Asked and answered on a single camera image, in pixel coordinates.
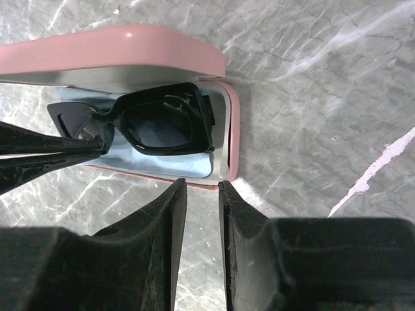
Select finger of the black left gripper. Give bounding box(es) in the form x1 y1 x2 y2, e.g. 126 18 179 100
1 122 104 155
1 152 101 194

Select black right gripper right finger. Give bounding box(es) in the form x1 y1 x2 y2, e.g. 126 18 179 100
219 181 414 310

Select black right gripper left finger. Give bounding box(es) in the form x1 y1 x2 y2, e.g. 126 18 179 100
1 179 187 310

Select light blue cleaning cloth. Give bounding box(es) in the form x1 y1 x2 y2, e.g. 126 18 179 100
55 87 213 178

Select black sunglasses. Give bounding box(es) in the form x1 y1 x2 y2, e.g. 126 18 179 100
47 82 215 156

